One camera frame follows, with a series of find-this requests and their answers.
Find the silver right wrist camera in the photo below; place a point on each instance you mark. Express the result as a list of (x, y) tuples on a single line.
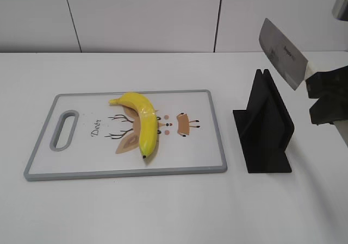
[(339, 10)]

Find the yellow plastic banana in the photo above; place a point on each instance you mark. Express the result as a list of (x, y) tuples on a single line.
[(147, 117)]

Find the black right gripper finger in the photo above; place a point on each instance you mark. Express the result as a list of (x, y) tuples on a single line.
[(329, 109), (332, 82)]

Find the white-handled kitchen knife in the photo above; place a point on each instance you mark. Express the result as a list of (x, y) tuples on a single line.
[(285, 57)]

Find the black knife stand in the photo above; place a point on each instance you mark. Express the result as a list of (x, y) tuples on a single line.
[(264, 127)]

